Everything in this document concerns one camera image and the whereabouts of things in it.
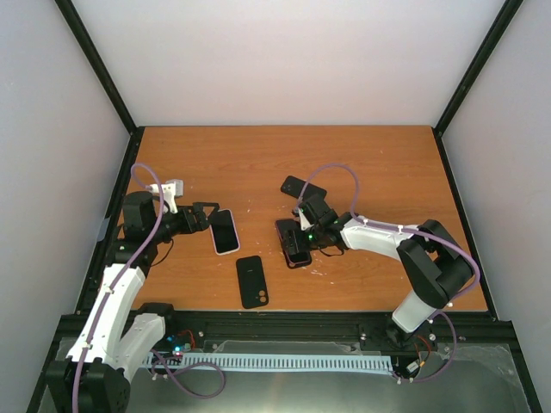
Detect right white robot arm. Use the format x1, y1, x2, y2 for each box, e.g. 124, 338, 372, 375
278, 195, 480, 334

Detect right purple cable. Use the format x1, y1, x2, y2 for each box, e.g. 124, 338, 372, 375
294, 163, 481, 384

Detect black phone case top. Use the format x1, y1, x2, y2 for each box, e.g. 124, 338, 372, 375
275, 219, 313, 270

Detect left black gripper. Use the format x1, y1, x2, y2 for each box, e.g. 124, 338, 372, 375
148, 201, 219, 243

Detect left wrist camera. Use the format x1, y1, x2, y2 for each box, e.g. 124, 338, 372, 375
147, 179, 184, 213

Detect light blue cable duct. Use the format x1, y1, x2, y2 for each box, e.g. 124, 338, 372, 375
167, 353, 393, 375

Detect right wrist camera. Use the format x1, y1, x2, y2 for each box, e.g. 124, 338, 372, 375
294, 206, 313, 231

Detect right black frame post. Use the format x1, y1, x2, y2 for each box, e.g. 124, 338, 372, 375
433, 0, 524, 137

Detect small green circuit board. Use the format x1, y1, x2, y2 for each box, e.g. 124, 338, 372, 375
172, 342, 194, 357

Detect left black frame post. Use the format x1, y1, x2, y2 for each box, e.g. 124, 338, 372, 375
53, 0, 145, 139

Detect black frame post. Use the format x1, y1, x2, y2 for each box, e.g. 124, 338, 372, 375
433, 0, 524, 137
53, 0, 145, 139

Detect black phone case front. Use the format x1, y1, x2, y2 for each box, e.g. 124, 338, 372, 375
236, 256, 269, 310

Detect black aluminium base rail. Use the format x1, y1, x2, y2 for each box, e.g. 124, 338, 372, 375
59, 309, 516, 356

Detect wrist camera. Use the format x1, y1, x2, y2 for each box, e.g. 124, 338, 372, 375
147, 179, 184, 213
294, 206, 313, 231

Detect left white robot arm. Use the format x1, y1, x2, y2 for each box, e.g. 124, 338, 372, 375
46, 191, 220, 412

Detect white phone case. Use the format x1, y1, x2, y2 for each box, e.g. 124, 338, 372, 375
208, 208, 241, 257

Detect black phone case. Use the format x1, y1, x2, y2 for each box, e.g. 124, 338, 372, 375
281, 176, 327, 206
275, 219, 313, 270
236, 256, 269, 310

